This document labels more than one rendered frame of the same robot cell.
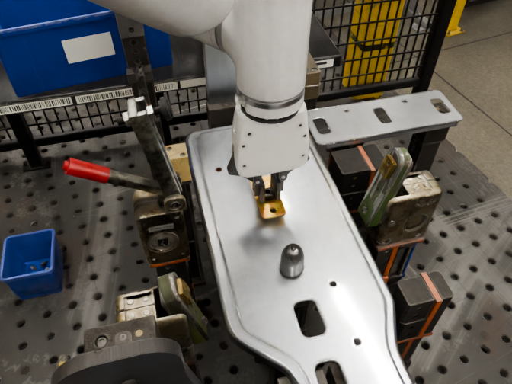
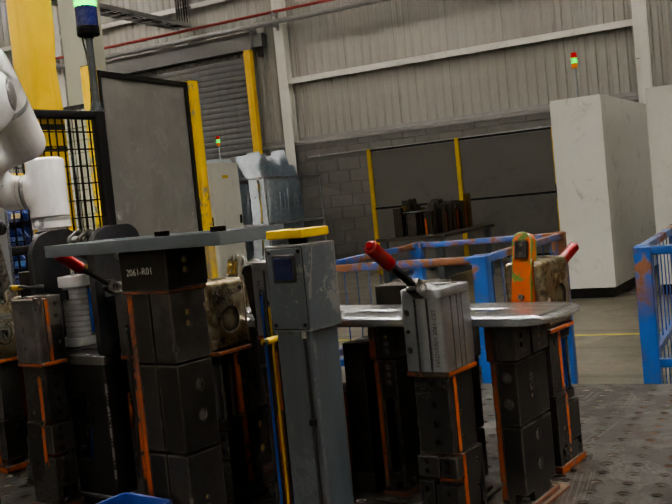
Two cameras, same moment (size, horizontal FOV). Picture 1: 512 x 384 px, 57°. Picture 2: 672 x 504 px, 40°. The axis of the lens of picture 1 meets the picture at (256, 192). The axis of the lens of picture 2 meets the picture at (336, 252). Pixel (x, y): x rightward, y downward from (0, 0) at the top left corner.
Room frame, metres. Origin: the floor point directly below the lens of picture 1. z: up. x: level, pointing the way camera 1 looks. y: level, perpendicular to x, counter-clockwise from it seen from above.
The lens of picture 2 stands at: (-1.48, 0.80, 1.19)
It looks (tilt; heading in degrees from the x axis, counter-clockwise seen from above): 3 degrees down; 320
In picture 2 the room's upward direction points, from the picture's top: 6 degrees counter-clockwise
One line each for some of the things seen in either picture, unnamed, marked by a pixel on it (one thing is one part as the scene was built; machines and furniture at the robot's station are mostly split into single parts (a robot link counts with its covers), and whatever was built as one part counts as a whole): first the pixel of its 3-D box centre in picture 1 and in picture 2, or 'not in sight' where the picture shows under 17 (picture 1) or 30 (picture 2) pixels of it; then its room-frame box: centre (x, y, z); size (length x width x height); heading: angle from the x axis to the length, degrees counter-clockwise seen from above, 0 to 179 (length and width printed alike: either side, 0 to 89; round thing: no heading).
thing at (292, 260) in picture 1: (292, 260); not in sight; (0.36, -0.05, 1.02); 0.03 x 0.03 x 0.07
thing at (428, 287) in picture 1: (401, 334); not in sight; (0.34, -0.23, 0.84); 0.11 x 0.08 x 0.29; 104
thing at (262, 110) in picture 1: (268, 92); (50, 223); (0.48, -0.02, 1.21); 0.09 x 0.08 x 0.03; 104
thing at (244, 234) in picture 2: not in sight; (159, 241); (-0.27, 0.13, 1.16); 0.37 x 0.14 x 0.02; 14
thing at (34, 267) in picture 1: (35, 266); not in sight; (0.53, 0.45, 0.74); 0.11 x 0.10 x 0.09; 14
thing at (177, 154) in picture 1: (188, 225); not in sight; (0.53, 0.12, 0.88); 0.04 x 0.04 x 0.36; 14
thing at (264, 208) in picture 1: (267, 194); not in sight; (0.48, -0.02, 1.02); 0.08 x 0.04 x 0.01; 14
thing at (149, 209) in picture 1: (172, 267); (4, 386); (0.44, 0.14, 0.88); 0.07 x 0.06 x 0.35; 104
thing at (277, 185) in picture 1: (283, 177); not in sight; (0.49, -0.04, 1.05); 0.03 x 0.03 x 0.07; 14
